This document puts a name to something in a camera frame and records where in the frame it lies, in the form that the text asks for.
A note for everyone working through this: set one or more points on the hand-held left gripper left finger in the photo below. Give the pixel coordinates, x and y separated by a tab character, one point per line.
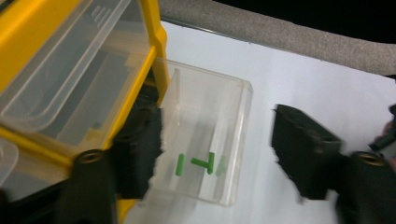
137	155

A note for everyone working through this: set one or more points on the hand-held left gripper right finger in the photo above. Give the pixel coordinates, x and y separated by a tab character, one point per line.
305	152

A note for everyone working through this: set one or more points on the small green plastic piece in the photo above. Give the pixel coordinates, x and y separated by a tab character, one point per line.
180	165
198	161
211	163

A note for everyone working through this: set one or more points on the clear plastic drawer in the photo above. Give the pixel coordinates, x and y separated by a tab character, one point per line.
62	77
6	158
202	102

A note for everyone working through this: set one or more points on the yellow plastic drawer cabinet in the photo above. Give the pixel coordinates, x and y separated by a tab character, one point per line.
18	40

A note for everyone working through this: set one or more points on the grey padded table edge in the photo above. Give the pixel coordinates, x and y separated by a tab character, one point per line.
280	31

